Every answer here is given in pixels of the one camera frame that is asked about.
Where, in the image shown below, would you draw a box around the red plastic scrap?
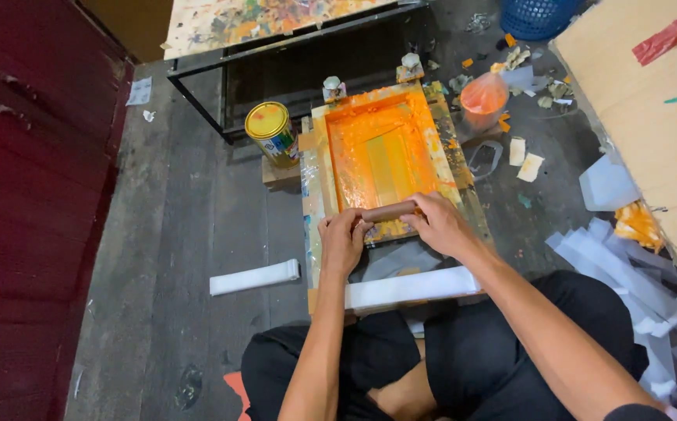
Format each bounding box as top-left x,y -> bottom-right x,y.
632,18 -> 677,67

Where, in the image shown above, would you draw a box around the yellow-lidded paint can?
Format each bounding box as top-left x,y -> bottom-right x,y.
244,101 -> 302,170

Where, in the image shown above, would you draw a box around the white plastic sheet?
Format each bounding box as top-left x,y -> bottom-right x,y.
578,153 -> 642,212

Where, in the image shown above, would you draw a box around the heap of paper litter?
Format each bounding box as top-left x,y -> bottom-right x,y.
426,32 -> 576,115

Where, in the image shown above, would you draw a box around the orange-stained crumpled rag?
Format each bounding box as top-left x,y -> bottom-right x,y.
614,200 -> 665,253

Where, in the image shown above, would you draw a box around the clear plastic tape ring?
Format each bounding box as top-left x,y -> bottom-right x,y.
467,140 -> 504,181

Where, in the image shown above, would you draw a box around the person's black shorts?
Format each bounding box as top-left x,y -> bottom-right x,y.
240,269 -> 650,421

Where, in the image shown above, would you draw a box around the large cardboard sheet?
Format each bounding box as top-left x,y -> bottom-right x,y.
550,0 -> 677,317

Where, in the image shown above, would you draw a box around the stack of white paper strips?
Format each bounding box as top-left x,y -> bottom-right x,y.
345,265 -> 482,311

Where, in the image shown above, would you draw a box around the small wooden block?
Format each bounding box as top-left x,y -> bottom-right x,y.
262,156 -> 303,189

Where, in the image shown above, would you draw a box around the blue plastic basket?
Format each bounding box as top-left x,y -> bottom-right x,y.
500,0 -> 580,42

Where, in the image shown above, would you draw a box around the wooden printing base board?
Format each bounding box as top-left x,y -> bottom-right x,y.
301,82 -> 494,317

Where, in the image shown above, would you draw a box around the small stack of white strips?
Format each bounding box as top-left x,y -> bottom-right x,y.
209,259 -> 301,297

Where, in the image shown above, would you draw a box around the paint-spattered table with black frame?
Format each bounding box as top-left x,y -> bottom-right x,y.
163,0 -> 435,145

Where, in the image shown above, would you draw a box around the orange-inked wooden screen printing frame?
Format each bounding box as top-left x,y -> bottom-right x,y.
310,80 -> 469,245

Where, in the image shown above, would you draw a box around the hinge clamp with wing nut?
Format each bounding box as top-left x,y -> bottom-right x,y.
396,53 -> 425,84
322,76 -> 348,105

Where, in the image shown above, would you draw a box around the person's left hand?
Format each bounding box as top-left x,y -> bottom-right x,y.
317,207 -> 375,278

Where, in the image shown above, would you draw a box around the orange ink plastic bag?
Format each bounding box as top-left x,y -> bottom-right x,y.
460,71 -> 510,133

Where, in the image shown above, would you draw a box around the white paper scrap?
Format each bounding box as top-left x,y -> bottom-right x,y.
126,76 -> 153,107

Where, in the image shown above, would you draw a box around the dark red wooden door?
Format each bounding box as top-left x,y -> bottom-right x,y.
0,0 -> 135,421

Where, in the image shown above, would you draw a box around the brown wooden squeegee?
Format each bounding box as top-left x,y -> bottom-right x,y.
362,200 -> 423,223

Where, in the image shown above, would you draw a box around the heap of white paper strips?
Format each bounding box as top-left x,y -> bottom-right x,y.
544,218 -> 677,404

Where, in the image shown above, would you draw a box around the person's right hand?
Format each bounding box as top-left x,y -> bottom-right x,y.
399,191 -> 481,264

